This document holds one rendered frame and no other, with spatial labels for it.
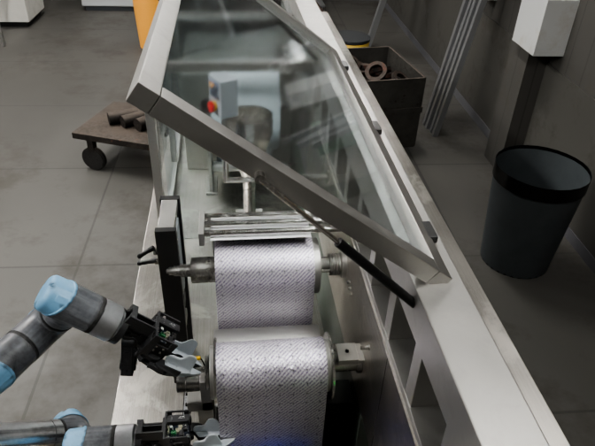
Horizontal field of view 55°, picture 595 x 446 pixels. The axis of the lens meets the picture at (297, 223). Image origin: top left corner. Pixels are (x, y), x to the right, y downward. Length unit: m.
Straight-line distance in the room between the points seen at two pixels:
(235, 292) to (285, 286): 0.12
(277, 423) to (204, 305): 0.72
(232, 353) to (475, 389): 0.61
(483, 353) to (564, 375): 2.45
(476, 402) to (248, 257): 0.73
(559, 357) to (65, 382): 2.49
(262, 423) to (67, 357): 1.95
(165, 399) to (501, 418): 1.13
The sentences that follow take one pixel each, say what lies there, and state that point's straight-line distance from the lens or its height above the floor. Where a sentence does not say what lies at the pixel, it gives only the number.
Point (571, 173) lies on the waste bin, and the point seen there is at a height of 0.57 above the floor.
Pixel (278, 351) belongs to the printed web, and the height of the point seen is 1.31.
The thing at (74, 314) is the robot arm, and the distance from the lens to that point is 1.15.
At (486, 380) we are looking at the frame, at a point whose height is 1.65.
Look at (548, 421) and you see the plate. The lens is 1.09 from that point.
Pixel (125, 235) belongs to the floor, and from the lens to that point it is 3.90.
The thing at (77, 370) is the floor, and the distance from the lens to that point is 3.10.
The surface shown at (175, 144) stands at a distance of 2.06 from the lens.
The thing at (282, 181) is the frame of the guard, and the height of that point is 1.85.
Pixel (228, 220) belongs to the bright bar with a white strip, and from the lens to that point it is 1.38.
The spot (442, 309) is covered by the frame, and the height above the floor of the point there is 1.65.
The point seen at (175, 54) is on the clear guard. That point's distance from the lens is 0.91.
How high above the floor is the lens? 2.24
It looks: 35 degrees down
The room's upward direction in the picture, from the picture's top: 2 degrees clockwise
